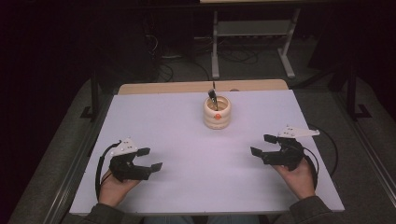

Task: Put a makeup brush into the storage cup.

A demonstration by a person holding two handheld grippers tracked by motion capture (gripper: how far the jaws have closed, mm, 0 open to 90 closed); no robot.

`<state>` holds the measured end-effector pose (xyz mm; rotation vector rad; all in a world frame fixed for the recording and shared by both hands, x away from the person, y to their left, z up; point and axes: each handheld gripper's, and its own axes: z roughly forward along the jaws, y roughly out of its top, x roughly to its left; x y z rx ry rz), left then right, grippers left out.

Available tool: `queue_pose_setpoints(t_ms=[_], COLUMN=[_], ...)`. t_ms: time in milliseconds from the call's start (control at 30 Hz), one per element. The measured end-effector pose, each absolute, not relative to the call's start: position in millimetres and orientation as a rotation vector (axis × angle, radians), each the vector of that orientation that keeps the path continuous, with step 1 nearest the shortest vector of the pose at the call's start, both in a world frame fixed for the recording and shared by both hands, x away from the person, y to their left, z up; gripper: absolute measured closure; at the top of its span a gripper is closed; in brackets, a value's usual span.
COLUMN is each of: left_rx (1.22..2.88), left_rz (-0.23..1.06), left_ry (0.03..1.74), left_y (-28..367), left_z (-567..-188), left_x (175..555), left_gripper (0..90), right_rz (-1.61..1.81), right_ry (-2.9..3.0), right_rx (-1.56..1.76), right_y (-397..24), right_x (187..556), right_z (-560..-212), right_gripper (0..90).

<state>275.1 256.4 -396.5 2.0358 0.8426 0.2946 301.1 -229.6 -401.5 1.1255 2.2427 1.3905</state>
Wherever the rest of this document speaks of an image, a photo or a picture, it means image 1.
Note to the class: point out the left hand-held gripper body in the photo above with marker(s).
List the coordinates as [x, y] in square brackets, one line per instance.
[124, 172]

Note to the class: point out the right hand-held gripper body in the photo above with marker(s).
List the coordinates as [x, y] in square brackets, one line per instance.
[291, 154]

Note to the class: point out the cream ribbed duck brush holder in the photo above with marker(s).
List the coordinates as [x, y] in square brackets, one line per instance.
[218, 123]

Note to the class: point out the large black makeup brush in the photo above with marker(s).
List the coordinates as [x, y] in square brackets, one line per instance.
[211, 93]

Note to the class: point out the person's left hand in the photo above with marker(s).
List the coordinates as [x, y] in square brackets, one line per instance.
[112, 191]

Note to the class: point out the person's right hand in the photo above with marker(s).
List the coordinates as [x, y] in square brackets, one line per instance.
[300, 182]

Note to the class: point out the black metal stand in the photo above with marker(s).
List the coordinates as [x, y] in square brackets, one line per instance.
[351, 93]
[95, 93]

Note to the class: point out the light wooden table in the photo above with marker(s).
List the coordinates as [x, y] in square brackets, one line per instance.
[186, 86]

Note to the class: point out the white metal stand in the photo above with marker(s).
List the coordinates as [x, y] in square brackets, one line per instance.
[214, 46]

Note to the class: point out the metal floor rail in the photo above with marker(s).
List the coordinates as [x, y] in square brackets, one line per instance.
[373, 155]
[71, 183]

